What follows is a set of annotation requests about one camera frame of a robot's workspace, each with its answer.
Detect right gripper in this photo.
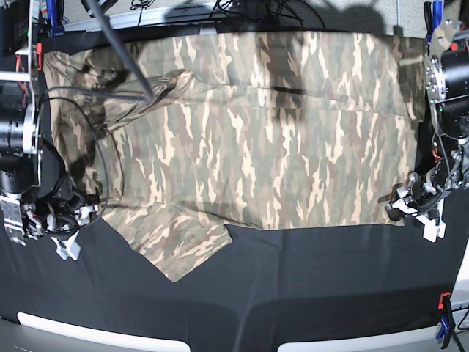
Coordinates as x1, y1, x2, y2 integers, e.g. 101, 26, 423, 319
21, 194, 98, 261

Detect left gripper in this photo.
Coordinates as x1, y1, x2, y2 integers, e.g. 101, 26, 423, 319
385, 170, 446, 242

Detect camouflage t-shirt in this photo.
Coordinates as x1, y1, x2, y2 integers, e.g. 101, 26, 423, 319
43, 32, 427, 282

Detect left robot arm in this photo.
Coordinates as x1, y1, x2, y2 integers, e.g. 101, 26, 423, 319
385, 1, 468, 242

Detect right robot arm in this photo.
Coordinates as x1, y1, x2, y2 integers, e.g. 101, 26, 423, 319
1, 1, 98, 260

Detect black table cloth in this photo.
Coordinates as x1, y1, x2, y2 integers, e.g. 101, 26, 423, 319
1, 28, 468, 351

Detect blue orange clamp near right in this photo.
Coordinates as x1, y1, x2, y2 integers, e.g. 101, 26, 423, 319
435, 291, 454, 350

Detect orange black clamp far left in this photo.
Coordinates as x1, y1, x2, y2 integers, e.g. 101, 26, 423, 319
35, 43, 43, 71

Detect blue clamp top right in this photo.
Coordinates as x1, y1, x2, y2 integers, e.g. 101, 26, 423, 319
424, 1, 443, 43

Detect blue clamp top left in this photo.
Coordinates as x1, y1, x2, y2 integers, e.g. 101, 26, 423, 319
45, 0, 64, 37

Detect tangled black cables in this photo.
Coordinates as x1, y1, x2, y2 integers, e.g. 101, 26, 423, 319
208, 0, 327, 29

